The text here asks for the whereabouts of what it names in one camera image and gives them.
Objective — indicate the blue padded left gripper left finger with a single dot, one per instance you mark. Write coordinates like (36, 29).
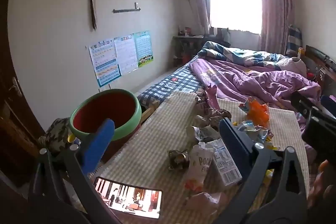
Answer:
(77, 161)

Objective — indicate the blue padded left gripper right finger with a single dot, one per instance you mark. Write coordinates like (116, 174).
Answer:
(285, 199)

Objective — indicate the white milk carton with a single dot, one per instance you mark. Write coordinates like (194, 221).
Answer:
(225, 166)

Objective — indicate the pink foil wrapper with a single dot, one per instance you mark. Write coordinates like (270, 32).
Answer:
(205, 203)

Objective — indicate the orange plastic wrapper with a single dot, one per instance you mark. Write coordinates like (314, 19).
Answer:
(258, 113)

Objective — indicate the white Pocky snack bag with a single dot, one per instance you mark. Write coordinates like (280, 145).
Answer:
(200, 157)

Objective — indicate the silver foil wrapper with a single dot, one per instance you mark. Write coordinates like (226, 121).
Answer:
(178, 160)

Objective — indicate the brown paper bag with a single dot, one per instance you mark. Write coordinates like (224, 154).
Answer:
(211, 118)

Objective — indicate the pink printed snack bag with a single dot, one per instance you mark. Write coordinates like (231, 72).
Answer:
(206, 101)

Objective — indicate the person's right hand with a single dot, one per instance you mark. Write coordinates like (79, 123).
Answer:
(324, 185)

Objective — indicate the yellow and purple cup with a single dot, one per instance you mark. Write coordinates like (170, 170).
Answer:
(72, 139)

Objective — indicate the floral cushion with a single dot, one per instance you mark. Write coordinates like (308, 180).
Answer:
(56, 136)

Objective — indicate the red bin with green rim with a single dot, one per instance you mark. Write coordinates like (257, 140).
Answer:
(118, 105)

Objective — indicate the dark wooden door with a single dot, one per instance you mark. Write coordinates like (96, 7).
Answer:
(20, 129)

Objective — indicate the smartphone with lit screen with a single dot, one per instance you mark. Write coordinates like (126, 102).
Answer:
(128, 199)

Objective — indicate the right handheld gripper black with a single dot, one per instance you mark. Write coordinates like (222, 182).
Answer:
(320, 128)

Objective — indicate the beige checkered mat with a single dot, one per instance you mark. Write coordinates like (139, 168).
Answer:
(143, 160)

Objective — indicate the left learning chart poster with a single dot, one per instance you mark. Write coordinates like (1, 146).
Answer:
(104, 60)

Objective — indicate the learning chart poster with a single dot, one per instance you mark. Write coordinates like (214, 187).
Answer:
(126, 54)
(104, 60)

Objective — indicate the middle learning chart poster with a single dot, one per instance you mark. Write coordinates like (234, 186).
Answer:
(126, 54)

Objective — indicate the purple quilt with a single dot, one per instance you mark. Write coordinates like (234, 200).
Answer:
(238, 83)

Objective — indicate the blue plaid bedsheet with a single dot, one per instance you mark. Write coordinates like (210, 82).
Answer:
(182, 79)

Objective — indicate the right green learning poster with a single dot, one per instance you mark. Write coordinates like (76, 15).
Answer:
(143, 48)

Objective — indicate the dark wooden headboard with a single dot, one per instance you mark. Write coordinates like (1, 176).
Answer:
(324, 64)

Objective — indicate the dark side desk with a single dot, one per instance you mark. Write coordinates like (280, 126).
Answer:
(186, 48)

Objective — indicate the plaid pillow by curtain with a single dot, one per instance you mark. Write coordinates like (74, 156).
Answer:
(294, 41)

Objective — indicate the blue patchwork blanket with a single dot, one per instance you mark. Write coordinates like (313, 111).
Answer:
(246, 58)

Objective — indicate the right pink curtain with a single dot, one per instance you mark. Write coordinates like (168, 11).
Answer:
(277, 16)

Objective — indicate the wall towel rail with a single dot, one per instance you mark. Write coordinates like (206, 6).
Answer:
(136, 8)

